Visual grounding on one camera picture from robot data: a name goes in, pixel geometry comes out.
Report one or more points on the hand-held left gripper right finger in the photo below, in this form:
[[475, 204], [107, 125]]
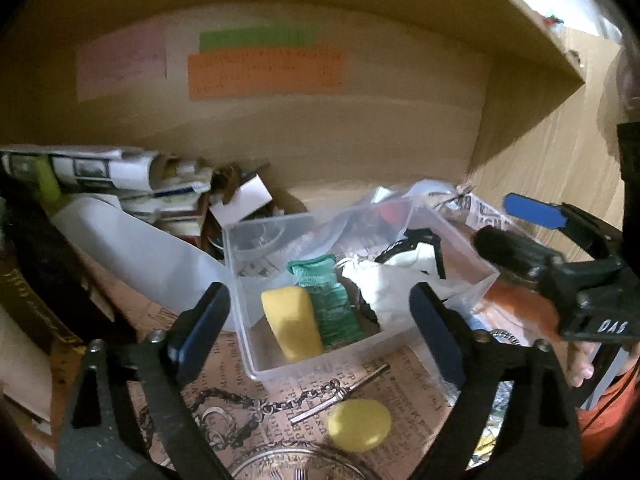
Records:
[[436, 332]]

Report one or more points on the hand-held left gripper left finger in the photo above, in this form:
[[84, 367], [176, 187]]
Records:
[[200, 332]]

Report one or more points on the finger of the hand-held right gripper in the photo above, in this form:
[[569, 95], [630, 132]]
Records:
[[505, 251], [531, 210]]

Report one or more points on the clear plastic box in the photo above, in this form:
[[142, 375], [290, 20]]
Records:
[[310, 240]]

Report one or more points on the person's right forearm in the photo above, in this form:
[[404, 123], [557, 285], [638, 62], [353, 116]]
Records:
[[612, 410]]

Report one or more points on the person's right hand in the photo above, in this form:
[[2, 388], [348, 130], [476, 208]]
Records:
[[580, 366]]

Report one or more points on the orange fluffy cloth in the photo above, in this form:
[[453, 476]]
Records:
[[520, 307]]

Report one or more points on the white and black cloth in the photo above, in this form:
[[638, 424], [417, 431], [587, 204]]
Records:
[[390, 285]]

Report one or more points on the newspaper print mat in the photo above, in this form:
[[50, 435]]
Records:
[[400, 400]]

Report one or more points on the white paper sheet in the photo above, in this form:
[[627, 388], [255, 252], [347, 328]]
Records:
[[150, 255]]

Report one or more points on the yellow block sponge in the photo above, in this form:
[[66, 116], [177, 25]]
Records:
[[292, 322]]

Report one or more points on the green scouring pad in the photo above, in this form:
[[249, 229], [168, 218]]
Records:
[[332, 305]]

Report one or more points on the yellow round soap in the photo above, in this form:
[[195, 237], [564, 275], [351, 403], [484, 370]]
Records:
[[359, 425]]

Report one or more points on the clear plastic bag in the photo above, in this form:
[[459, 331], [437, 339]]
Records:
[[380, 200]]

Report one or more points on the white card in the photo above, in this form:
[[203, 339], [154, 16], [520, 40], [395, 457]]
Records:
[[240, 199]]

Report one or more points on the dark book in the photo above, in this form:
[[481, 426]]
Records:
[[35, 265]]

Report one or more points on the rolled newspaper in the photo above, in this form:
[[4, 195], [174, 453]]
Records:
[[100, 167]]

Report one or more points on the orange paper note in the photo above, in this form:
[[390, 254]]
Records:
[[267, 75]]

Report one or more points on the pink paper note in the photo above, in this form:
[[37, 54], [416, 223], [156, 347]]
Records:
[[122, 62]]

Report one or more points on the green paper note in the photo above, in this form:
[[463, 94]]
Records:
[[257, 38]]

